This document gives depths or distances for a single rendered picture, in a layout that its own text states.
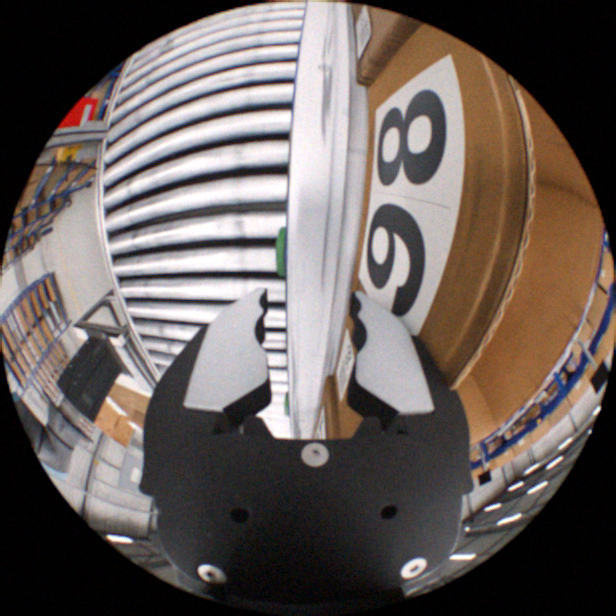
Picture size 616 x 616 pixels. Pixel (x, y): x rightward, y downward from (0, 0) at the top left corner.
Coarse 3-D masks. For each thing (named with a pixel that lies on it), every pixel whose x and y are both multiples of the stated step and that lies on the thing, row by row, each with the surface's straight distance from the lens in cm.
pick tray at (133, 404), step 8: (112, 392) 131; (120, 392) 126; (128, 392) 122; (136, 392) 118; (112, 400) 139; (120, 400) 123; (128, 400) 119; (136, 400) 115; (144, 400) 112; (120, 408) 144; (128, 408) 149; (136, 408) 112; (144, 408) 109; (128, 416) 150; (136, 416) 150; (144, 416) 146
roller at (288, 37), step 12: (252, 36) 53; (264, 36) 52; (276, 36) 52; (288, 36) 51; (204, 48) 57; (216, 48) 55; (228, 48) 54; (240, 48) 53; (252, 48) 53; (180, 60) 59; (192, 60) 57; (204, 60) 57; (156, 72) 63; (168, 72) 60; (144, 84) 65; (120, 96) 71; (132, 96) 69
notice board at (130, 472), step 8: (128, 448) 482; (128, 456) 486; (128, 464) 495; (136, 464) 524; (120, 472) 482; (128, 472) 504; (136, 472) 533; (120, 480) 487; (128, 480) 514; (136, 480) 544; (128, 488) 524; (136, 488) 555
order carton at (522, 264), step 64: (512, 128) 7; (512, 192) 6; (576, 192) 36; (448, 256) 8; (512, 256) 6; (576, 256) 35; (448, 320) 8; (512, 320) 39; (576, 320) 34; (448, 384) 8; (512, 384) 39
